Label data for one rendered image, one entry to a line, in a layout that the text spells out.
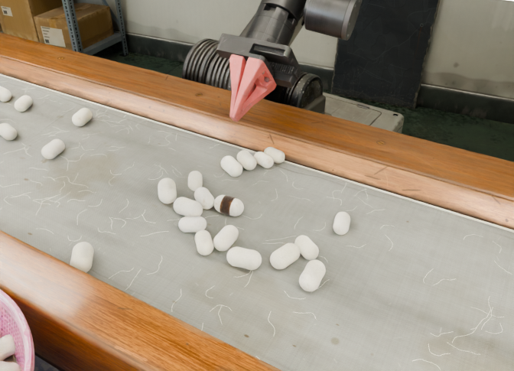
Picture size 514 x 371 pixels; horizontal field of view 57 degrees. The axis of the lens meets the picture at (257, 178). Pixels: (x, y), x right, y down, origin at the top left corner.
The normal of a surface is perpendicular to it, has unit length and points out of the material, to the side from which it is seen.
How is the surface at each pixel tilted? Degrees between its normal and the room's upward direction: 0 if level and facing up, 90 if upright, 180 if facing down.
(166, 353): 0
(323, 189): 0
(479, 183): 0
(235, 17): 90
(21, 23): 90
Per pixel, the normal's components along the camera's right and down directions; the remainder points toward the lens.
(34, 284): 0.01, -0.82
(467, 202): -0.33, -0.22
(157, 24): -0.40, 0.50
